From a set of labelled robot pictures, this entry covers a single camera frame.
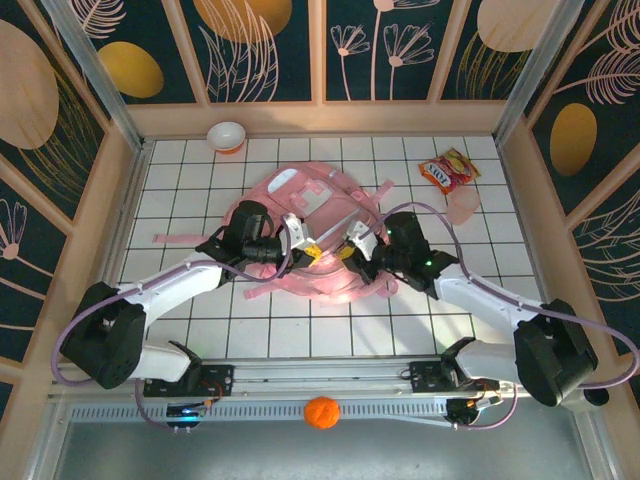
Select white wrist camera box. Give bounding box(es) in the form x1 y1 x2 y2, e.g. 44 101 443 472
279 213 313 248
343 218 377 260

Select small circuit board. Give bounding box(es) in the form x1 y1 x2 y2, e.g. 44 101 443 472
166 403 209 420
446 398 504 426

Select translucent pink plastic cup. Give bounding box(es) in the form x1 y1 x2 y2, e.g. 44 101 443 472
446 187 482 226

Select pink student backpack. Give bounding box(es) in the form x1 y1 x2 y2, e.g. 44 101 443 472
152 159 401 307

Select orange ball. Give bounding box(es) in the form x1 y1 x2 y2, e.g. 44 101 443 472
303 396 342 430

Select aluminium rail frame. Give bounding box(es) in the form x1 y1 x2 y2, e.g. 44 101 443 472
47 353 594 401

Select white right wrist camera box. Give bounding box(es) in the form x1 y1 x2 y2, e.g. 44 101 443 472
343 218 377 260

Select red yellow snack bag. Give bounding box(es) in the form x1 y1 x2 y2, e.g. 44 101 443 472
418 146 482 196

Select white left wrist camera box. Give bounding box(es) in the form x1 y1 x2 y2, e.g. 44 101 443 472
279 213 313 248

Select white black external camera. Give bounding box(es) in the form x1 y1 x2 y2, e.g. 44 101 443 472
569 387 611 414

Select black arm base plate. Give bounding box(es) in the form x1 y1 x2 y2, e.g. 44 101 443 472
408 360 501 394
143 363 236 399

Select slotted grey cable duct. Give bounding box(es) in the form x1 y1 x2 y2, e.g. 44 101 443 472
67 398 451 425

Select aluminium frame post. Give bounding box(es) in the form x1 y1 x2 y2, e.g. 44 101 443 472
42 0 146 151
492 0 584 146

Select white orange bowl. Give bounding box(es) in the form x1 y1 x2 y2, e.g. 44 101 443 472
206 121 247 155

